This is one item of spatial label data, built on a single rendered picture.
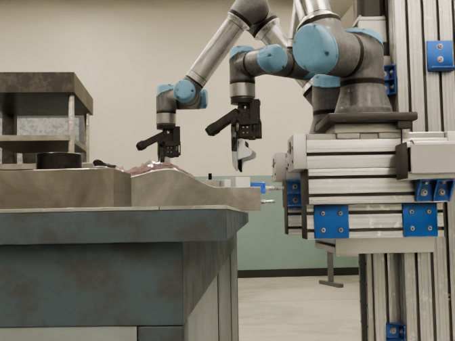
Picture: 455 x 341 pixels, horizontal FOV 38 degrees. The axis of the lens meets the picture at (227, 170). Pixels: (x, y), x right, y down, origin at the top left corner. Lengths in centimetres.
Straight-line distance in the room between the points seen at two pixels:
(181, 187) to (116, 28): 727
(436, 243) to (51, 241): 138
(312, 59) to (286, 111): 690
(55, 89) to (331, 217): 439
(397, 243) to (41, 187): 106
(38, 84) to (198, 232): 524
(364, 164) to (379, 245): 26
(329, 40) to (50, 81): 444
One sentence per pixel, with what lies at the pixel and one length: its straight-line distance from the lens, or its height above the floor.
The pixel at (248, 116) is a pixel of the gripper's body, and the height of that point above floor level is 107.
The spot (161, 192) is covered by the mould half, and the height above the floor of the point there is 84.
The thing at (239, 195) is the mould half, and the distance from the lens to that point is 151.
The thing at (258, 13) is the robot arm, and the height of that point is 149.
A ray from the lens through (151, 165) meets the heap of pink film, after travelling 153.
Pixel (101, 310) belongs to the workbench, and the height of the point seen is 69.
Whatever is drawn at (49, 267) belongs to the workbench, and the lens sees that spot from 74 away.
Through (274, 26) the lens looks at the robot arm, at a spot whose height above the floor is 147.
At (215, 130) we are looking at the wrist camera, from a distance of 191.
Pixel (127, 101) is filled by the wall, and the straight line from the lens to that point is 846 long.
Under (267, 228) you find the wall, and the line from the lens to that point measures 839.
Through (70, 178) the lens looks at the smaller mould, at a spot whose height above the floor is 85.
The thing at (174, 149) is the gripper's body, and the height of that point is 104.
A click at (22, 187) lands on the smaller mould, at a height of 84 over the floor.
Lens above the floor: 79
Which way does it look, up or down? 4 degrees up
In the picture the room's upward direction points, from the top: 1 degrees counter-clockwise
